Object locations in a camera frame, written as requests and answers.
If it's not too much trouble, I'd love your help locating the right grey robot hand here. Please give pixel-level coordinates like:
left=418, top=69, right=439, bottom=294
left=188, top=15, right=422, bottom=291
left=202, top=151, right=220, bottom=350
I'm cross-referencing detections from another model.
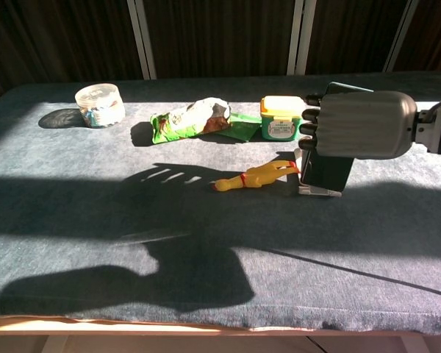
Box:
left=298, top=90, right=418, bottom=160

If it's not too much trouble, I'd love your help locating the white phone stand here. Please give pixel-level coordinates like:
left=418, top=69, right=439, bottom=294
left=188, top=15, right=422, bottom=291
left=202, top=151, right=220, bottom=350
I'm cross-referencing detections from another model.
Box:
left=293, top=148, right=343, bottom=199

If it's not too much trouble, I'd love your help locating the green box with yellow lid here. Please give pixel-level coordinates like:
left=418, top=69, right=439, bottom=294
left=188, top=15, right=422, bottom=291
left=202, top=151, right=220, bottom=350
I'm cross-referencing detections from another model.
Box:
left=259, top=95, right=312, bottom=142

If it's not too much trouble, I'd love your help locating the yellow rubber chicken toy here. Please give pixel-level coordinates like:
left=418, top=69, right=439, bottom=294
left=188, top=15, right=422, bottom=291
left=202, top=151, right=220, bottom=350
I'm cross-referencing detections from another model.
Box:
left=212, top=160, right=301, bottom=193

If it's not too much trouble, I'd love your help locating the flat green packet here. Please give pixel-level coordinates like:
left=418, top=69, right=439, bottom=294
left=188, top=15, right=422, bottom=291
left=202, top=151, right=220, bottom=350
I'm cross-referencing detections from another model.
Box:
left=216, top=112, right=263, bottom=143

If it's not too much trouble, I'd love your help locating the crumpled green snack bag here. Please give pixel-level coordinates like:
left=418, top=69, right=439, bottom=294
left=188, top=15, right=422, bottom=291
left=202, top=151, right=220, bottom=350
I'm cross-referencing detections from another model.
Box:
left=150, top=97, right=232, bottom=145

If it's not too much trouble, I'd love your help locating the clear round plastic jar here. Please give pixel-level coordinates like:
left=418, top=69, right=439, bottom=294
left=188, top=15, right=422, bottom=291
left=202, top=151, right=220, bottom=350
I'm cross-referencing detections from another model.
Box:
left=74, top=83, right=126, bottom=129

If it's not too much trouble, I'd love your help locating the dark blue table cloth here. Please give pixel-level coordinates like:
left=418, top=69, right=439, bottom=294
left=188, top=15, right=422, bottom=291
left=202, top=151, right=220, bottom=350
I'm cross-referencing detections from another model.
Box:
left=0, top=71, right=441, bottom=335

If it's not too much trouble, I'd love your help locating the white window frame post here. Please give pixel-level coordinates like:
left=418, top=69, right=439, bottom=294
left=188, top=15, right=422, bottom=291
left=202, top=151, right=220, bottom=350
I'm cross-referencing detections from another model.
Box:
left=286, top=0, right=318, bottom=76
left=382, top=0, right=422, bottom=73
left=126, top=0, right=158, bottom=80

